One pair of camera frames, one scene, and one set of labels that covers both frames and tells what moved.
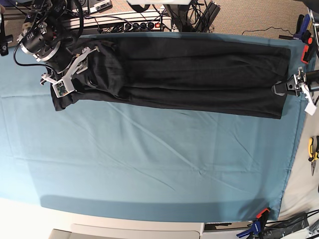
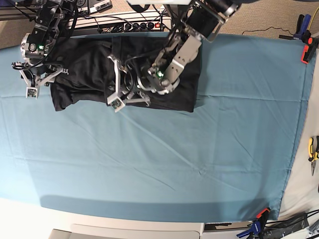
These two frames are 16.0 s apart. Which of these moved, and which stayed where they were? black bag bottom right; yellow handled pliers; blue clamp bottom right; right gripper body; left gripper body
Moved: right gripper body; left gripper body
Stayed: blue clamp bottom right; black bag bottom right; yellow handled pliers
